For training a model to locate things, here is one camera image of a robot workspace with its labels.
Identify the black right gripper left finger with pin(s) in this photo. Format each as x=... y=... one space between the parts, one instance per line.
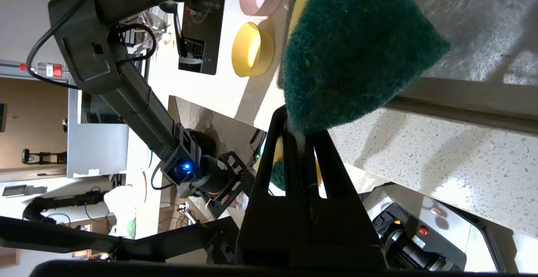
x=269 y=226

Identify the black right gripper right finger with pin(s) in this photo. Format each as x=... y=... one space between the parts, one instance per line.
x=344 y=235

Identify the green and yellow sponge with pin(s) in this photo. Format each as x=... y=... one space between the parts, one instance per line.
x=357 y=50

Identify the pink plastic bowl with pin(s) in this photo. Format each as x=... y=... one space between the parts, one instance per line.
x=260 y=1

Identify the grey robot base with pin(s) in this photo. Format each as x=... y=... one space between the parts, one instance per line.
x=445 y=226

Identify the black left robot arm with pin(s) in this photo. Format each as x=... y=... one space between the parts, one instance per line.
x=126 y=96

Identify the stainless steel sink basin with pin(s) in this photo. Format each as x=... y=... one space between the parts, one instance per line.
x=483 y=37

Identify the white plastic bag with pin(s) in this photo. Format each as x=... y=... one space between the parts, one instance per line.
x=122 y=209

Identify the yellow plastic bowl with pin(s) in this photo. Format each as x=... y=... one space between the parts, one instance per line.
x=248 y=50

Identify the grey side cabinet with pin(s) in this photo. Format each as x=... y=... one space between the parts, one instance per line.
x=96 y=151

